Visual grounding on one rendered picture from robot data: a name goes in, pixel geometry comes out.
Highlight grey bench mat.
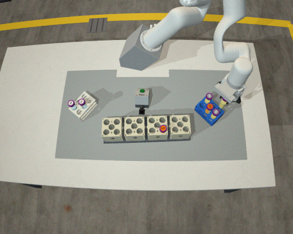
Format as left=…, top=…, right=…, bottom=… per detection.
left=55, top=69, right=247, bottom=161

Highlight white tube rack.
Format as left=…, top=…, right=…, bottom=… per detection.
left=69, top=93, right=98, bottom=122

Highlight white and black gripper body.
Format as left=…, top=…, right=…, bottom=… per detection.
left=220, top=74, right=244, bottom=101

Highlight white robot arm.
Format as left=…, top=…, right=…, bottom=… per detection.
left=140, top=0, right=253, bottom=104

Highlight beige bucket adapter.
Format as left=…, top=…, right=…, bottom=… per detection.
left=146, top=116, right=168, bottom=140
left=124, top=117, right=146, bottom=141
left=102, top=117, right=124, bottom=142
left=169, top=115, right=191, bottom=139

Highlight blue tube rack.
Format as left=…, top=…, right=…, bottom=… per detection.
left=194, top=97, right=224, bottom=126

